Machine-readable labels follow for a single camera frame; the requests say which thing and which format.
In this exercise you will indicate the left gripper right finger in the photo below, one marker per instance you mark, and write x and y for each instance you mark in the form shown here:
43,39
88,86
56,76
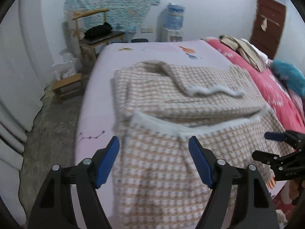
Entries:
253,205

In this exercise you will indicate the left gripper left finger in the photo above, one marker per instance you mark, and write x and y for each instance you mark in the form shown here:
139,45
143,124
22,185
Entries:
53,207

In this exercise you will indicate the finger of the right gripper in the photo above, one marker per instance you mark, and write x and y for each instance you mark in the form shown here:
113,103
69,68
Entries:
269,159
292,138

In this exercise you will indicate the beige white houndstooth coat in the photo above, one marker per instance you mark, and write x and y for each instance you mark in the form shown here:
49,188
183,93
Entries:
159,107

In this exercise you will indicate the beige and white clothes pile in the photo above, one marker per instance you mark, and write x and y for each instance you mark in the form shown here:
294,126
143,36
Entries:
251,54

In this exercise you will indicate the pink floral fleece blanket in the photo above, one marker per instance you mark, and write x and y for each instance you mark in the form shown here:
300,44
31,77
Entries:
284,106

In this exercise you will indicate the teal fleece garment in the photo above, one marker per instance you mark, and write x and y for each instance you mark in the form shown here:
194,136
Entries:
290,75

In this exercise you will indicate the lilac printed bed sheet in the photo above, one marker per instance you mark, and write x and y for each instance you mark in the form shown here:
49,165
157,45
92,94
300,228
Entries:
98,121

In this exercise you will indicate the small wooden stool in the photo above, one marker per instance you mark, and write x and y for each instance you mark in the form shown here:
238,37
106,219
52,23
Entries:
68,87

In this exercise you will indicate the dark red wooden door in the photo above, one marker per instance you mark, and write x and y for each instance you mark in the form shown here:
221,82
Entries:
268,26

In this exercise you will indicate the white curtain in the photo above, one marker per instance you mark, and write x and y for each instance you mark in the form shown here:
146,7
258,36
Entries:
21,94

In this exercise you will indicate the white plastic bags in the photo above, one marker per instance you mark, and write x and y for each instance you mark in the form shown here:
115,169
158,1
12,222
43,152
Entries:
69,66

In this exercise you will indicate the white water dispenser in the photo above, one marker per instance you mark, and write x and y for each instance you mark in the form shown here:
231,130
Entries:
167,35

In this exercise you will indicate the black garment on chair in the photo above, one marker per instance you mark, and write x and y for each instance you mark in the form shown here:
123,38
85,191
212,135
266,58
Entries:
98,31

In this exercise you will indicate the black waste bin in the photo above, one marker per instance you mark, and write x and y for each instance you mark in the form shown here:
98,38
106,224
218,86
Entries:
139,40

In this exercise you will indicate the wooden armchair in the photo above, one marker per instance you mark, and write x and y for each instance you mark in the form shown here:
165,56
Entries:
87,45

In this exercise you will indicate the turquoise floral hanging cloth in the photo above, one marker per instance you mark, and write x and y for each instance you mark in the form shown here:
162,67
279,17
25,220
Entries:
114,2

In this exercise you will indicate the wall power socket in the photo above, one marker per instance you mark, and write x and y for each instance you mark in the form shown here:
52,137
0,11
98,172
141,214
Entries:
147,30

